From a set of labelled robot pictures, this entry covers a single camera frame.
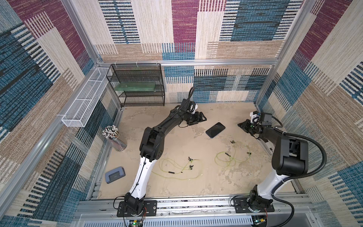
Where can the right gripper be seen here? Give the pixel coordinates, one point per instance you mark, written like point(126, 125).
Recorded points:
point(252, 128)

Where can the white wire mesh basket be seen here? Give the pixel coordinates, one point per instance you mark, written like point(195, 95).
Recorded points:
point(84, 104)

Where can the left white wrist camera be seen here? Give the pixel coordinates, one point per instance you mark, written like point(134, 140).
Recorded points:
point(192, 108)

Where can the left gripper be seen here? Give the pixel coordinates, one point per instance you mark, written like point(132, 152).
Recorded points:
point(197, 118)

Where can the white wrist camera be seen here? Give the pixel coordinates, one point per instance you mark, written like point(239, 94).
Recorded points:
point(192, 108)
point(255, 115)

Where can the blue grey stapler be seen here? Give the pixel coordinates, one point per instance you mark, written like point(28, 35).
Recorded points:
point(114, 174)

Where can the green wired earphones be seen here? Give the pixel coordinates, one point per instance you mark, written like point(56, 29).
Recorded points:
point(230, 158)
point(170, 169)

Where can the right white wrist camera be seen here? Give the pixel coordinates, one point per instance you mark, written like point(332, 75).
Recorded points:
point(255, 115)

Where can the green board on shelf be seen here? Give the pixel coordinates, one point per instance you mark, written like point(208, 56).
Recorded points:
point(135, 86)

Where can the blue-edged smartphone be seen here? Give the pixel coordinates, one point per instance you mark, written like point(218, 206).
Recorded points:
point(215, 130)

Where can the cup of coloured pencils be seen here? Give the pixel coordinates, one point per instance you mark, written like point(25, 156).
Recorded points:
point(111, 133)

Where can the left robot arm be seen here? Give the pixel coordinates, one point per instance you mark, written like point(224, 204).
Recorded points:
point(152, 148)

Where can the black wire mesh shelf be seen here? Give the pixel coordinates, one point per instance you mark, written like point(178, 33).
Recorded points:
point(132, 72)

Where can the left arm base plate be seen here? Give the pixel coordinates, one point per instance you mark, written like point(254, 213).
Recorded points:
point(147, 208)

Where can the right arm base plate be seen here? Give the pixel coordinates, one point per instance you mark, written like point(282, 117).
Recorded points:
point(256, 205)

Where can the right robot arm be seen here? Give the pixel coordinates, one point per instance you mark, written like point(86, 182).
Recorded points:
point(290, 158)

